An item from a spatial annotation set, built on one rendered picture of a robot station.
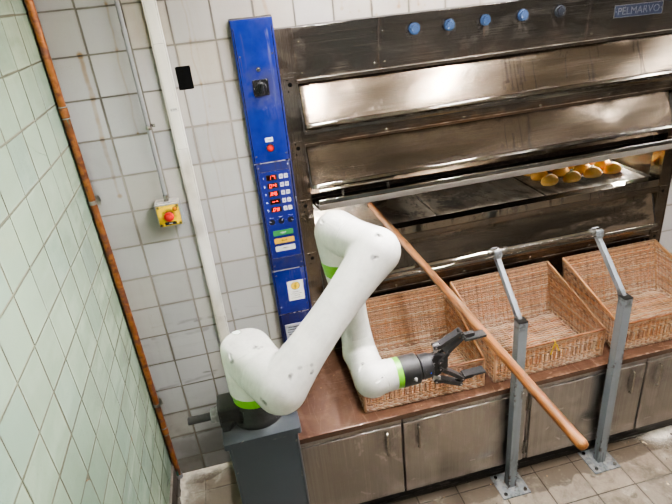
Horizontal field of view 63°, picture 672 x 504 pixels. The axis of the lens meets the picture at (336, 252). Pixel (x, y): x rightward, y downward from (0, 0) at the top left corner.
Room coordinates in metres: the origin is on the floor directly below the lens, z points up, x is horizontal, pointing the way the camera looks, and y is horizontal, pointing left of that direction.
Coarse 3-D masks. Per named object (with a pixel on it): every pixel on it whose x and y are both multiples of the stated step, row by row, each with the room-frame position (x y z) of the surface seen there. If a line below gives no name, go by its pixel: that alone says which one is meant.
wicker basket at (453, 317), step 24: (432, 288) 2.31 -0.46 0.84; (384, 312) 2.25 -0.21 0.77; (432, 312) 2.28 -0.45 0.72; (456, 312) 2.14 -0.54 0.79; (384, 336) 2.21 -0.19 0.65; (408, 336) 2.23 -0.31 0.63; (432, 336) 2.24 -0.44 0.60; (456, 360) 2.05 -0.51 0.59; (480, 360) 1.86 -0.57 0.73; (432, 384) 1.90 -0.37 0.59; (480, 384) 1.86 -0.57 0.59; (384, 408) 1.79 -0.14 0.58
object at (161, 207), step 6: (174, 198) 2.13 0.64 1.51; (156, 204) 2.08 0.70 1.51; (162, 204) 2.07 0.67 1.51; (168, 204) 2.07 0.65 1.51; (174, 204) 2.08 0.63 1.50; (180, 204) 2.12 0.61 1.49; (156, 210) 2.06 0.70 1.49; (162, 210) 2.07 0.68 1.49; (168, 210) 2.07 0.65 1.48; (180, 210) 2.08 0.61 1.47; (156, 216) 2.07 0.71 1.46; (162, 216) 2.06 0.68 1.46; (174, 216) 2.07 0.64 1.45; (180, 216) 2.08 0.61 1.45; (162, 222) 2.06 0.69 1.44; (168, 222) 2.07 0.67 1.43; (174, 222) 2.07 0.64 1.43; (180, 222) 2.07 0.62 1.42
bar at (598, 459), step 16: (544, 240) 2.06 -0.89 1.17; (560, 240) 2.06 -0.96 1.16; (464, 256) 1.99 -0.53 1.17; (480, 256) 2.00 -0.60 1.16; (496, 256) 2.00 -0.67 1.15; (608, 256) 2.03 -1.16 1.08; (400, 272) 1.93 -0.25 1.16; (512, 304) 1.86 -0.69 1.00; (624, 304) 1.87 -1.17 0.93; (624, 320) 1.88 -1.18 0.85; (624, 336) 1.88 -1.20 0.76; (512, 352) 1.82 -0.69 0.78; (608, 368) 1.90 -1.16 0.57; (512, 384) 1.81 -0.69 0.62; (608, 384) 1.89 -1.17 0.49; (512, 400) 1.80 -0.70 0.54; (608, 400) 1.87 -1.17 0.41; (512, 416) 1.79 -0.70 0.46; (608, 416) 1.88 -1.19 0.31; (512, 432) 1.79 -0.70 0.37; (608, 432) 1.88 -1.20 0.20; (512, 448) 1.79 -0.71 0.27; (592, 448) 1.96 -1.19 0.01; (512, 464) 1.79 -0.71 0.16; (592, 464) 1.87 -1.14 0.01; (608, 464) 1.86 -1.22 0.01; (496, 480) 1.84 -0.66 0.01; (512, 480) 1.79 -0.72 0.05; (512, 496) 1.74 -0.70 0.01
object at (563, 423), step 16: (384, 224) 2.35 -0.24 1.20; (400, 240) 2.14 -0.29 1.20; (416, 256) 1.97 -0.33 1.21; (432, 272) 1.83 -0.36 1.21; (448, 288) 1.70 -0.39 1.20; (496, 352) 1.32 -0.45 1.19; (512, 368) 1.24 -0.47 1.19; (528, 384) 1.16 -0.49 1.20; (544, 400) 1.09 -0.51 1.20; (560, 416) 1.03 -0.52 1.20; (576, 432) 0.97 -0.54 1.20
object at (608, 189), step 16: (576, 192) 2.52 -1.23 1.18; (592, 192) 2.51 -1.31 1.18; (608, 192) 2.53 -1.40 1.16; (624, 192) 2.54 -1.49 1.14; (480, 208) 2.45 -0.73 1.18; (496, 208) 2.43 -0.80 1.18; (512, 208) 2.43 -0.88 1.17; (528, 208) 2.45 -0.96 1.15; (400, 224) 2.36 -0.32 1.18; (416, 224) 2.34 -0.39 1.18; (432, 224) 2.35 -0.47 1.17; (448, 224) 2.37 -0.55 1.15
